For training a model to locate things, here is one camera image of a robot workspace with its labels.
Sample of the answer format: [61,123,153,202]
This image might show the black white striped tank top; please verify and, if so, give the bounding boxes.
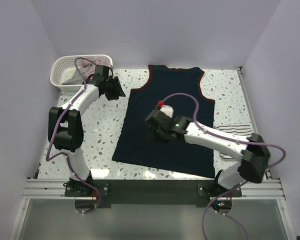
[213,123,253,160]

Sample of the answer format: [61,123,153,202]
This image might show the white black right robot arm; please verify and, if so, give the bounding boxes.
[145,106,270,197]

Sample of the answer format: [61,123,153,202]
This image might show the grey tank top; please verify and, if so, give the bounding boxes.
[62,68,90,85]

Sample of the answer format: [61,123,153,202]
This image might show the aluminium right side rail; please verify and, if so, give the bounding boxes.
[235,66,282,180]

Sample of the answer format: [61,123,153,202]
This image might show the aluminium rail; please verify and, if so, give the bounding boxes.
[235,66,282,180]
[22,179,286,200]

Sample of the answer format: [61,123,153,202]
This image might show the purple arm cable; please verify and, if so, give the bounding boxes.
[157,92,287,240]
[45,57,102,213]

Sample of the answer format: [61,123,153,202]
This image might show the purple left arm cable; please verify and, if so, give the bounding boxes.
[45,57,102,213]

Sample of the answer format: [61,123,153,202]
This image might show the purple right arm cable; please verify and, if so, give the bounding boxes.
[157,92,287,240]

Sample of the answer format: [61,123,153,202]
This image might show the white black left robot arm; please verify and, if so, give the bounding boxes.
[45,64,125,197]

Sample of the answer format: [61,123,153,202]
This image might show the aluminium front rail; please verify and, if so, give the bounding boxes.
[22,179,286,200]

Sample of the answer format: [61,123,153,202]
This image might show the white plastic laundry basket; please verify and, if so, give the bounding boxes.
[50,54,113,93]

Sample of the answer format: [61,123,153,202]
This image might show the navy maroon tank top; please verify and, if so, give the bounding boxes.
[112,65,215,178]

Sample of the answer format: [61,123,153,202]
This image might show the pink tank top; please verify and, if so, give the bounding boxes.
[80,58,112,72]

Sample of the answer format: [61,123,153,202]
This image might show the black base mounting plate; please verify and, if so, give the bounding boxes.
[64,178,243,209]

